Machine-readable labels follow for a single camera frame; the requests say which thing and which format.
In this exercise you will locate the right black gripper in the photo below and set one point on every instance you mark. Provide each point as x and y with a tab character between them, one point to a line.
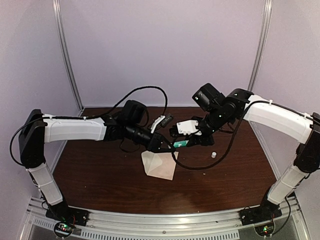
194	141

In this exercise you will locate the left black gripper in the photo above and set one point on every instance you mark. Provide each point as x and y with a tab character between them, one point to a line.
154	144

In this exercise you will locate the green white glue stick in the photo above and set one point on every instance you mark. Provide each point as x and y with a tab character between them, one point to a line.
181	143

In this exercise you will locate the beige envelope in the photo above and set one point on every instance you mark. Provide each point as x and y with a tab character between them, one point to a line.
159	165

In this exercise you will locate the white glue stick cap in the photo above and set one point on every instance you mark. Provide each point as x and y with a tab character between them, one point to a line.
213	154

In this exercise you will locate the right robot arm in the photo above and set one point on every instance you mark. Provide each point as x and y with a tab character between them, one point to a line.
295	135

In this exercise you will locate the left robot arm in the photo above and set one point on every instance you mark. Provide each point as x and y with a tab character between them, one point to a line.
42	129

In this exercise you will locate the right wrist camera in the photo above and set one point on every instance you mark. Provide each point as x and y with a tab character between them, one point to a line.
185	128

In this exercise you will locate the aluminium front rail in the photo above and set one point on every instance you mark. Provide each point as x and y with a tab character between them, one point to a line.
104	225

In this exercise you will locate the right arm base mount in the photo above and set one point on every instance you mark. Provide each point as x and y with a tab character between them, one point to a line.
266	211

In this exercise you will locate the right aluminium frame post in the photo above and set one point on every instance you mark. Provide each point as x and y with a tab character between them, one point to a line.
263	36

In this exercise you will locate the aluminium frame post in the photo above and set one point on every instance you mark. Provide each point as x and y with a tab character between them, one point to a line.
263	36
56	4

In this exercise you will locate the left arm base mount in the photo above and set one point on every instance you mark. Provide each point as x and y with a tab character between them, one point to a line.
64	213

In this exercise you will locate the left aluminium frame post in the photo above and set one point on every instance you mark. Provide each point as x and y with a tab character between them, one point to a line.
56	4

